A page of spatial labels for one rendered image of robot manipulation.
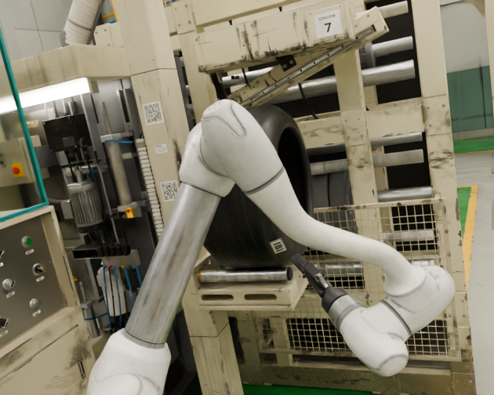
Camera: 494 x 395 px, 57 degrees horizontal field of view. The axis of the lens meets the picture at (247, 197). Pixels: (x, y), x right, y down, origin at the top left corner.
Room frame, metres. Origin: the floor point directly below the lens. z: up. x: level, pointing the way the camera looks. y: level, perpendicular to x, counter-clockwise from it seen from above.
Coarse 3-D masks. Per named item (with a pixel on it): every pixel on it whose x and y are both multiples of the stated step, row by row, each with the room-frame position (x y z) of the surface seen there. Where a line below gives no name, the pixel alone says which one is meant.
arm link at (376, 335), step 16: (384, 304) 1.00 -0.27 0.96; (352, 320) 1.00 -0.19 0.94; (368, 320) 0.98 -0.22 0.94; (384, 320) 0.96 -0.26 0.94; (400, 320) 0.96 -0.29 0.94; (352, 336) 0.97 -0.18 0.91; (368, 336) 0.95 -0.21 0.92; (384, 336) 0.93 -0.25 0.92; (400, 336) 0.95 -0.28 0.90; (368, 352) 0.93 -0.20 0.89; (384, 352) 0.91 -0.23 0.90; (400, 352) 0.91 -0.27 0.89; (384, 368) 0.90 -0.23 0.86; (400, 368) 0.92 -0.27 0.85
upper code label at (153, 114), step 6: (156, 102) 1.67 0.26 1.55; (144, 108) 1.70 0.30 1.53; (150, 108) 1.69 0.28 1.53; (156, 108) 1.68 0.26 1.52; (144, 114) 1.70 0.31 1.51; (150, 114) 1.69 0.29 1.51; (156, 114) 1.68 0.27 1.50; (150, 120) 1.69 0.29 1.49; (156, 120) 1.68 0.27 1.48; (162, 120) 1.67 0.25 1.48
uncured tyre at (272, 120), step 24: (264, 120) 1.48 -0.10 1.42; (288, 120) 1.61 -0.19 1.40; (288, 144) 1.83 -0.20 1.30; (288, 168) 1.87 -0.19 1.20; (240, 192) 1.35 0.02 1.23; (312, 192) 1.75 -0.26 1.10; (216, 216) 1.39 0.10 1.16; (240, 216) 1.35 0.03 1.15; (264, 216) 1.34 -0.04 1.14; (312, 216) 1.71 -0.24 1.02; (216, 240) 1.41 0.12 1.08; (240, 240) 1.38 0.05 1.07; (264, 240) 1.36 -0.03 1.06; (288, 240) 1.42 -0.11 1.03; (240, 264) 1.48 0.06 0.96; (264, 264) 1.45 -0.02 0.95; (288, 264) 1.49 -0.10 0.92
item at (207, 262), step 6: (204, 258) 1.65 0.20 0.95; (210, 258) 1.68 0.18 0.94; (198, 264) 1.60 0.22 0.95; (204, 264) 1.63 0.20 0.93; (210, 264) 1.67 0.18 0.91; (216, 264) 1.72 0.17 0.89; (198, 270) 1.59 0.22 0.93; (192, 276) 1.55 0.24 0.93; (198, 276) 1.57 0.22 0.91; (192, 282) 1.55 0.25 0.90; (198, 282) 1.57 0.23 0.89; (204, 282) 1.60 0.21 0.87; (192, 288) 1.55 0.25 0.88; (198, 288) 1.56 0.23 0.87; (192, 294) 1.55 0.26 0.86
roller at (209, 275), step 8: (200, 272) 1.59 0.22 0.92; (208, 272) 1.57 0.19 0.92; (216, 272) 1.56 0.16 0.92; (224, 272) 1.54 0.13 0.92; (232, 272) 1.53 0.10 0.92; (240, 272) 1.52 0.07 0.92; (248, 272) 1.51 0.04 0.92; (256, 272) 1.49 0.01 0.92; (264, 272) 1.48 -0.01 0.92; (272, 272) 1.47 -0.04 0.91; (280, 272) 1.46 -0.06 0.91; (288, 272) 1.44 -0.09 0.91; (200, 280) 1.58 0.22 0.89; (208, 280) 1.56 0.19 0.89; (216, 280) 1.55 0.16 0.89; (224, 280) 1.54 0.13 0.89; (232, 280) 1.53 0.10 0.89; (240, 280) 1.52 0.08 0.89; (248, 280) 1.50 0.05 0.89; (256, 280) 1.49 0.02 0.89; (264, 280) 1.48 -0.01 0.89; (272, 280) 1.47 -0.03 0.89; (280, 280) 1.46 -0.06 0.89; (288, 280) 1.45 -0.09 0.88
